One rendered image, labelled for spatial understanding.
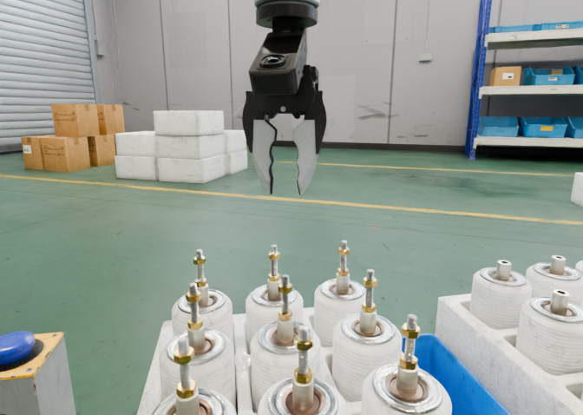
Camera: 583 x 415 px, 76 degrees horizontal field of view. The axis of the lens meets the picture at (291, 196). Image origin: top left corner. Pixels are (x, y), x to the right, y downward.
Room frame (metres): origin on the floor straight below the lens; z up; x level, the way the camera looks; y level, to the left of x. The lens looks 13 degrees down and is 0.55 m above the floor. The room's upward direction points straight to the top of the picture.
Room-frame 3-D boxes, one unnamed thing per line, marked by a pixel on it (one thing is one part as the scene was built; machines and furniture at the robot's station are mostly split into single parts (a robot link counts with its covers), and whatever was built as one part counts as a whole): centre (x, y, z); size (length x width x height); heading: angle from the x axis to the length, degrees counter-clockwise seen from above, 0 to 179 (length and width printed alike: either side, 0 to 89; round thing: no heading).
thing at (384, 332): (0.47, -0.11, 0.25); 0.08 x 0.08 x 0.01
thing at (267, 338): (0.45, 0.01, 0.25); 0.08 x 0.08 x 0.01
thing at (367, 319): (0.47, -0.11, 0.26); 0.02 x 0.02 x 0.03
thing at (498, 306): (0.64, -0.39, 0.16); 0.10 x 0.10 x 0.18
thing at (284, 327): (0.45, 0.01, 0.26); 0.02 x 0.02 x 0.03
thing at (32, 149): (3.65, 2.39, 0.15); 0.30 x 0.24 x 0.30; 160
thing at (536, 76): (4.23, -2.77, 0.90); 0.50 x 0.38 x 0.21; 162
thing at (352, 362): (0.47, -0.11, 0.16); 0.10 x 0.10 x 0.18
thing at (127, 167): (3.18, 1.21, 0.09); 0.39 x 0.39 x 0.18; 72
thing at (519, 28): (4.35, -2.35, 1.38); 0.50 x 0.38 x 0.11; 162
